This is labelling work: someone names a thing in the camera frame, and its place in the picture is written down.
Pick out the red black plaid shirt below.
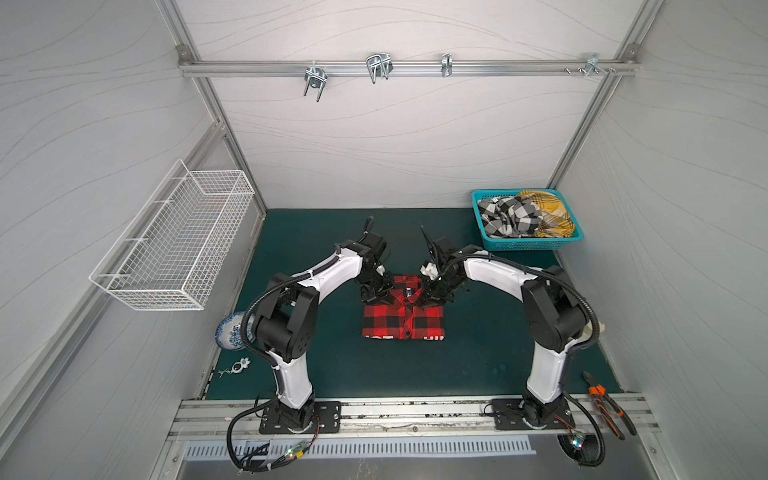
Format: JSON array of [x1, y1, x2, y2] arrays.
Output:
[[362, 275, 445, 341]]

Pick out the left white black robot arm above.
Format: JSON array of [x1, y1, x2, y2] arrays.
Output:
[[240, 229, 394, 416]]

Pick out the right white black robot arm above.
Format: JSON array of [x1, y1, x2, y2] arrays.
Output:
[[420, 237, 600, 429]]

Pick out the teal plastic basket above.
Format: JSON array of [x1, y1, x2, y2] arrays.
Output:
[[471, 189, 583, 251]]

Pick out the black white plaid shirt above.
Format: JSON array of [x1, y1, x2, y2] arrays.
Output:
[[477, 196, 543, 239]]

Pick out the yellow plaid shirt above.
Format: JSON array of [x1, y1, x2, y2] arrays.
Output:
[[516, 190, 576, 238]]

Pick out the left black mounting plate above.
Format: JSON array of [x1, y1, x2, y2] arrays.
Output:
[[259, 400, 341, 435]]

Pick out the black mounting plate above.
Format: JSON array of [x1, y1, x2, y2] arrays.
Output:
[[490, 396, 575, 431], [259, 400, 341, 435]]

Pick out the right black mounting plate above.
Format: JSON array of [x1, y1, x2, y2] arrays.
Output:
[[490, 396, 575, 431]]

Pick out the blue white ceramic bowl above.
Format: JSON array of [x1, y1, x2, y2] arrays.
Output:
[[215, 311, 245, 351]]

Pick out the small metal clamp piece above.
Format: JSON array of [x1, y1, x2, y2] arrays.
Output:
[[218, 357, 251, 378]]

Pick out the orange black pliers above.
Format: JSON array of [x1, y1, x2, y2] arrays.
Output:
[[582, 371, 638, 440]]

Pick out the metal U-bolt clamp left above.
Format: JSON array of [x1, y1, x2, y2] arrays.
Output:
[[303, 64, 328, 102]]

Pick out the metal u-bolt clamp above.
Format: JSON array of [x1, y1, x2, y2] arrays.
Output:
[[365, 52, 393, 84], [303, 64, 328, 102]]

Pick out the metal U-bolt clamp middle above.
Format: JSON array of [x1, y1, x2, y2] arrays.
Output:
[[365, 52, 393, 84]]

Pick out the white wire basket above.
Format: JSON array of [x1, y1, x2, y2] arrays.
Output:
[[89, 159, 254, 311]]

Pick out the small metal ring clamp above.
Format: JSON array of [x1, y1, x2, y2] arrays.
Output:
[[441, 53, 453, 78]]

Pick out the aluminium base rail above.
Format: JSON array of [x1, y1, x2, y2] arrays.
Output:
[[167, 394, 661, 441]]

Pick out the white slotted cable duct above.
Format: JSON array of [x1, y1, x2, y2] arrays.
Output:
[[184, 435, 537, 462]]

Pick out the metal bracket with bolts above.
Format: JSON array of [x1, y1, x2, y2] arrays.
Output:
[[563, 53, 618, 78]]

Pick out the aluminium cross rail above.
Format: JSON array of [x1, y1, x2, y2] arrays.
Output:
[[179, 58, 641, 78]]

